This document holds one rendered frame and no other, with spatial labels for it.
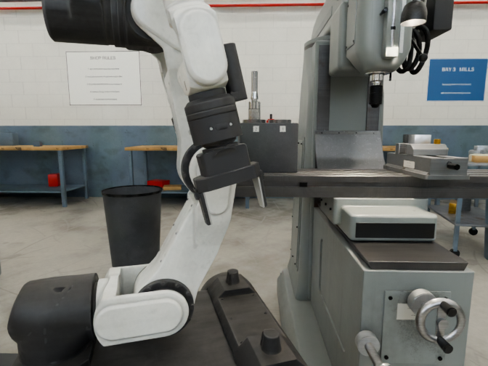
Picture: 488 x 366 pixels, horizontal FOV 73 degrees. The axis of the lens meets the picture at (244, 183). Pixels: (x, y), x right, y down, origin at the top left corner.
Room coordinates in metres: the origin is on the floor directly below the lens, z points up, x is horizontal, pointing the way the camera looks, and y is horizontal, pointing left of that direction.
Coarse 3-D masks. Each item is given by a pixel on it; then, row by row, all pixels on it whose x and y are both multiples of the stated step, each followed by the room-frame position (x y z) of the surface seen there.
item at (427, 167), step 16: (400, 144) 1.30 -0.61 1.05; (400, 160) 1.29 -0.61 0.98; (416, 160) 1.17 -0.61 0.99; (432, 160) 1.07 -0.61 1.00; (448, 160) 1.07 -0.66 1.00; (464, 160) 1.07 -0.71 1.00; (416, 176) 1.13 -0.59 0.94; (432, 176) 1.07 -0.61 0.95; (448, 176) 1.07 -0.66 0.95; (464, 176) 1.07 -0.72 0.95
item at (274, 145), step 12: (252, 120) 1.26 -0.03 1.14; (264, 120) 1.29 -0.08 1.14; (276, 120) 1.28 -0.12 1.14; (288, 120) 1.28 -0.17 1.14; (252, 132) 1.25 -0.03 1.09; (264, 132) 1.25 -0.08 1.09; (276, 132) 1.25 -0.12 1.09; (288, 132) 1.26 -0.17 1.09; (252, 144) 1.25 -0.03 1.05; (264, 144) 1.25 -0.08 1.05; (276, 144) 1.25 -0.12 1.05; (288, 144) 1.26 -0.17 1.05; (252, 156) 1.25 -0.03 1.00; (264, 156) 1.25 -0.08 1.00; (276, 156) 1.25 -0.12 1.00; (288, 156) 1.26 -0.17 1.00; (264, 168) 1.25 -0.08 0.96; (276, 168) 1.25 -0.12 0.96; (288, 168) 1.26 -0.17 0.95
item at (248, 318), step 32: (32, 288) 0.69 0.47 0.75; (64, 288) 0.70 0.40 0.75; (96, 288) 0.73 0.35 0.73; (224, 288) 0.97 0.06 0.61; (32, 320) 0.65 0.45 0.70; (64, 320) 0.66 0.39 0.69; (192, 320) 0.87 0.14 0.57; (224, 320) 0.84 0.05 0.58; (256, 320) 0.83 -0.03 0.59; (32, 352) 0.65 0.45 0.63; (64, 352) 0.66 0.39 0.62; (96, 352) 0.73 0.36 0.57; (128, 352) 0.73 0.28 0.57; (160, 352) 0.73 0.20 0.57; (192, 352) 0.73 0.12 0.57; (224, 352) 0.73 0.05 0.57; (256, 352) 0.67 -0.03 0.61; (288, 352) 0.67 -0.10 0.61
